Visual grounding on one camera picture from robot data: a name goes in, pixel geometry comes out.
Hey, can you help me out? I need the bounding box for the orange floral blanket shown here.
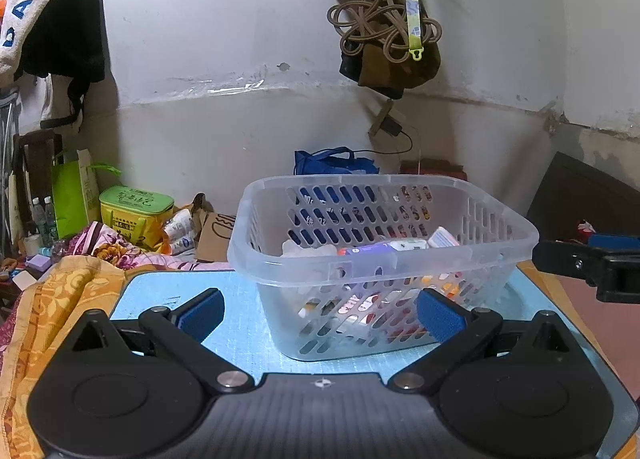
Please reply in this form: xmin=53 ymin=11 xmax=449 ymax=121
xmin=0 ymin=254 xmax=143 ymax=459

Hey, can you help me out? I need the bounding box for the pink and white carton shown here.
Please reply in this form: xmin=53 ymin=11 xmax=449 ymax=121
xmin=427 ymin=226 xmax=461 ymax=250

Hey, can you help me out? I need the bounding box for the black charger cable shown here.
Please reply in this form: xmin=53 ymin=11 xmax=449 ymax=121
xmin=350 ymin=126 xmax=417 ymax=158

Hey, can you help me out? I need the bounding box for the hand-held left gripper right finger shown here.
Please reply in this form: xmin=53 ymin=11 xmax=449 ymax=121
xmin=387 ymin=289 xmax=572 ymax=394

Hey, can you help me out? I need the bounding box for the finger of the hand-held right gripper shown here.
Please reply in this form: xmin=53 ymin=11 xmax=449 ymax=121
xmin=587 ymin=233 xmax=640 ymax=254
xmin=532 ymin=239 xmax=604 ymax=285

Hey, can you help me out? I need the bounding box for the brown cardboard box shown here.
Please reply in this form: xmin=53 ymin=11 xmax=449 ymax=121
xmin=192 ymin=193 xmax=239 ymax=263

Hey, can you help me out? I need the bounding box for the red patterned gift box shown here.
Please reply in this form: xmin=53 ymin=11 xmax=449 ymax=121
xmin=400 ymin=158 xmax=469 ymax=183

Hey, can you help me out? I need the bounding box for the white printed packet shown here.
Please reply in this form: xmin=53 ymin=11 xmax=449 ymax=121
xmin=162 ymin=209 xmax=197 ymax=256

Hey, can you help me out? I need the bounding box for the blue fabric bag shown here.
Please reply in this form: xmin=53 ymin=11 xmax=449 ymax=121
xmin=294 ymin=148 xmax=380 ymax=176

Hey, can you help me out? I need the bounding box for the yellow-green tin box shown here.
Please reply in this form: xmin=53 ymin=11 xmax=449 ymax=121
xmin=99 ymin=186 xmax=175 ymax=248

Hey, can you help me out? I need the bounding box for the clear water bottle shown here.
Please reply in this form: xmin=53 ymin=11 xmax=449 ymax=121
xmin=44 ymin=196 xmax=59 ymax=244
xmin=31 ymin=198 xmax=46 ymax=245

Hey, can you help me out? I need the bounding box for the dark wooden headboard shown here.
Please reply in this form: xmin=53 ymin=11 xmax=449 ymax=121
xmin=525 ymin=152 xmax=640 ymax=241

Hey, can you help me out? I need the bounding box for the pink blanket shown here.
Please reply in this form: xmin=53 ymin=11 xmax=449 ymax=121
xmin=554 ymin=273 xmax=640 ymax=402

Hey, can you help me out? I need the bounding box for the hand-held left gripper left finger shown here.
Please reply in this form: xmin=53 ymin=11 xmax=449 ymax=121
xmin=70 ymin=287 xmax=254 ymax=394

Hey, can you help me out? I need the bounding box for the green shopping bag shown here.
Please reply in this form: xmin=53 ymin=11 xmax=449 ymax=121
xmin=52 ymin=149 xmax=122 ymax=241

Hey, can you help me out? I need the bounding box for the olive hanging bag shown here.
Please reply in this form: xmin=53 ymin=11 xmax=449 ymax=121
xmin=340 ymin=24 xmax=442 ymax=100

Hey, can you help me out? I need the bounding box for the pink floral quilt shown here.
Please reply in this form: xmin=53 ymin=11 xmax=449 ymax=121
xmin=64 ymin=220 xmax=237 ymax=273

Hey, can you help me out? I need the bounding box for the white and black hoodie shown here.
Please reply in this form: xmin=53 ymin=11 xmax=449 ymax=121
xmin=0 ymin=0 xmax=107 ymax=121

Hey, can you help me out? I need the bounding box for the beige rope bundle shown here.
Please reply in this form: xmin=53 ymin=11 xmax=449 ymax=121
xmin=326 ymin=0 xmax=444 ymax=63

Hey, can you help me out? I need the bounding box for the metal crutch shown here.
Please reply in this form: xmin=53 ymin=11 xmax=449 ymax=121
xmin=0 ymin=88 xmax=22 ymax=260

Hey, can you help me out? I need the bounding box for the clear plastic basket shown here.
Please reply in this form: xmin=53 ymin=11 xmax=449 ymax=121
xmin=227 ymin=174 xmax=540 ymax=363

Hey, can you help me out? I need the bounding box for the yellow-green patterned strap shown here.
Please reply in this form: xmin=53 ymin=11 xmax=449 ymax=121
xmin=398 ymin=0 xmax=426 ymax=63

